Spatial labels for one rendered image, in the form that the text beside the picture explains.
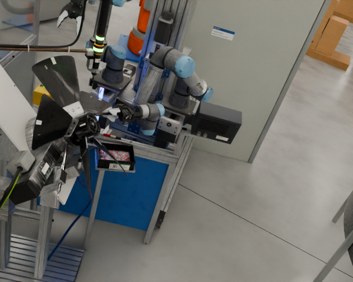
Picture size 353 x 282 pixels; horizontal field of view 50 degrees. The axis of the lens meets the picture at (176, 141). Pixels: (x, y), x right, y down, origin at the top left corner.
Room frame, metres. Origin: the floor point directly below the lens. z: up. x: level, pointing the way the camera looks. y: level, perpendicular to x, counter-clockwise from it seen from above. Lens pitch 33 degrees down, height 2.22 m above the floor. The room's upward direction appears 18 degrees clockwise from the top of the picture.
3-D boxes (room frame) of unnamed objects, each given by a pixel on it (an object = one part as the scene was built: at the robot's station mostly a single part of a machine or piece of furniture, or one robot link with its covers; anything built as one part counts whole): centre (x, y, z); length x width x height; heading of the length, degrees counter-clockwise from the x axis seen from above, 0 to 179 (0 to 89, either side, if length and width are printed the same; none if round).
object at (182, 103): (2.33, 0.07, 1.09); 0.15 x 0.15 x 0.10
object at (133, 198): (1.93, 0.40, 0.45); 0.82 x 0.01 x 0.66; 97
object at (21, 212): (1.40, 0.66, 0.56); 0.19 x 0.04 x 0.04; 97
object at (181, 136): (1.98, -0.02, 0.96); 0.03 x 0.03 x 0.20; 7
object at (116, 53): (2.36, 0.57, 1.20); 0.13 x 0.12 x 0.14; 92
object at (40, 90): (1.89, 0.80, 1.02); 0.16 x 0.10 x 0.11; 97
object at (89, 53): (1.56, 0.47, 1.50); 0.09 x 0.07 x 0.10; 132
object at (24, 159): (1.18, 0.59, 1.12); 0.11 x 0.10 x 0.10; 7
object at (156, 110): (1.86, 0.18, 1.17); 0.11 x 0.08 x 0.09; 134
